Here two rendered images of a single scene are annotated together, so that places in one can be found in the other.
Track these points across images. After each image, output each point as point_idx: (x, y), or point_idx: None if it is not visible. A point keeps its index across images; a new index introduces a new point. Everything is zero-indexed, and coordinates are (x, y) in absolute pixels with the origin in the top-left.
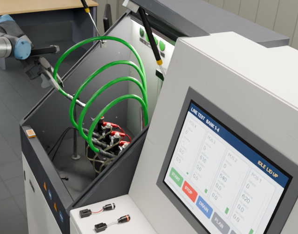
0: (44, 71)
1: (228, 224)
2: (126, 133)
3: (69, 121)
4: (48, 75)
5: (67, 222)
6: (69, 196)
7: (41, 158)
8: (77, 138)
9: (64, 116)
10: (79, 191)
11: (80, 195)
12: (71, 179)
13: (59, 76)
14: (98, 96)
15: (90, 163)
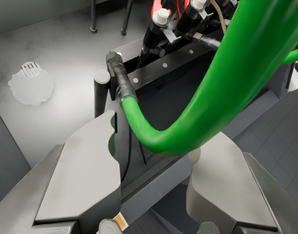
0: None
1: None
2: None
3: (5, 156)
4: (267, 174)
5: None
6: (260, 99)
7: (191, 167)
8: (21, 141)
9: (3, 167)
10: (179, 109)
11: (287, 75)
12: (157, 125)
13: (83, 132)
14: None
15: (110, 103)
